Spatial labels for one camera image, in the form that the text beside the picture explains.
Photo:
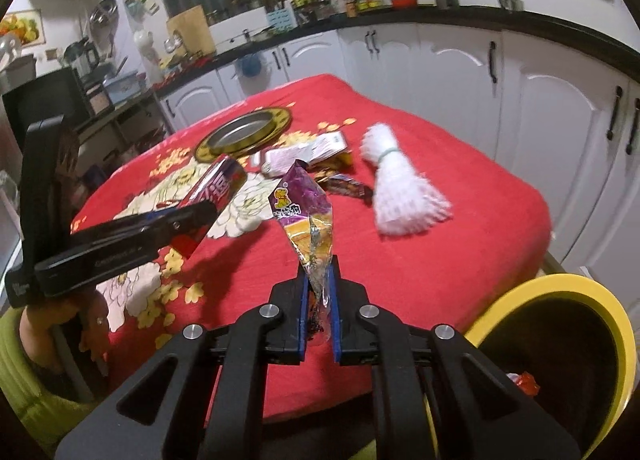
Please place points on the red plastic bag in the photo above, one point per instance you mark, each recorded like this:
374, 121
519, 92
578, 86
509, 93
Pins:
526, 384

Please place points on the blue hanging cloth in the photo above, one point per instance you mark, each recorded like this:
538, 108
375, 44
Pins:
250, 64

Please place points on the red floral blanket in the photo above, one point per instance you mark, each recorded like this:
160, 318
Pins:
450, 240

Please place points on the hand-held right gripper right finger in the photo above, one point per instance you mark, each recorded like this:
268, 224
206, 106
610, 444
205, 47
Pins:
336, 320

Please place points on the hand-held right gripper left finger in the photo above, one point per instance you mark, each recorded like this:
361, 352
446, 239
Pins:
301, 310

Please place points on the fruit wall picture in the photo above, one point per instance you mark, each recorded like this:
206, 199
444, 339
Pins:
20, 28

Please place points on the gold rimmed round tray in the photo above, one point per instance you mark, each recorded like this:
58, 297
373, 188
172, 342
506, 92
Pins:
235, 132

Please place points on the red bowl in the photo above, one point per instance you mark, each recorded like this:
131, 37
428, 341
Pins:
404, 2

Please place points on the hanging steel basin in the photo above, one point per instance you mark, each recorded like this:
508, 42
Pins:
104, 14

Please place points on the pale blue plastic box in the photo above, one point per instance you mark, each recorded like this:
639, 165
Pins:
121, 87

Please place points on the purple snack wrapper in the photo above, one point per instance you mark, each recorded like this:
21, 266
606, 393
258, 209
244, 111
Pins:
295, 205

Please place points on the cluster of seasoning jars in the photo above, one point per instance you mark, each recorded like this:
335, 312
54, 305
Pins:
317, 7

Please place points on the yellow bin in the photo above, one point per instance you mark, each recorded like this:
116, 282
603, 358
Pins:
575, 286

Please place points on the black microwave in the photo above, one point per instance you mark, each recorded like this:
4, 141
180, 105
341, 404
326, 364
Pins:
45, 104

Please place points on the black countertop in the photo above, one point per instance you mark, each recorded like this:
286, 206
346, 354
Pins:
450, 14

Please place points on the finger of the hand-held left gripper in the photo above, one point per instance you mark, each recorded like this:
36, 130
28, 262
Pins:
190, 222

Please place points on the pile of red chilies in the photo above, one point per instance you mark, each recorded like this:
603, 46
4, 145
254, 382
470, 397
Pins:
185, 68

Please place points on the steel faucet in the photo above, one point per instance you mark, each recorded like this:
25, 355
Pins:
173, 43

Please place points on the white foam net bundle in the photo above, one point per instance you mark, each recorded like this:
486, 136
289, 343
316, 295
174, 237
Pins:
400, 190

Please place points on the wooden cutting board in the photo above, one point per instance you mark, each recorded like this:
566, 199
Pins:
192, 29

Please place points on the white pink sachet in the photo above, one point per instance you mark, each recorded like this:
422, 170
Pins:
287, 157

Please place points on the metal storage rack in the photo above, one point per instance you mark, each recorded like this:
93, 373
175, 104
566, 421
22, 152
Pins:
125, 110

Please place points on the person's left hand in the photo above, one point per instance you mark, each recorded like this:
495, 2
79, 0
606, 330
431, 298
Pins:
95, 310

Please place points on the person's left forearm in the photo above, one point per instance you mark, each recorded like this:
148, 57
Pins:
30, 400

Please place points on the dark red candy wrapper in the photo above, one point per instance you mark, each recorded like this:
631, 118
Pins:
350, 186

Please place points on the red snack can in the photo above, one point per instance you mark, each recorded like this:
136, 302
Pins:
220, 182

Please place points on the white base cabinets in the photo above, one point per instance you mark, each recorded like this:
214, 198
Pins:
440, 79

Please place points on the white label packet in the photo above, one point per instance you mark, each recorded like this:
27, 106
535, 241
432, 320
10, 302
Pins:
330, 142

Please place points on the white ceramic jar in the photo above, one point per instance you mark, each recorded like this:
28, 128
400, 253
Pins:
147, 49

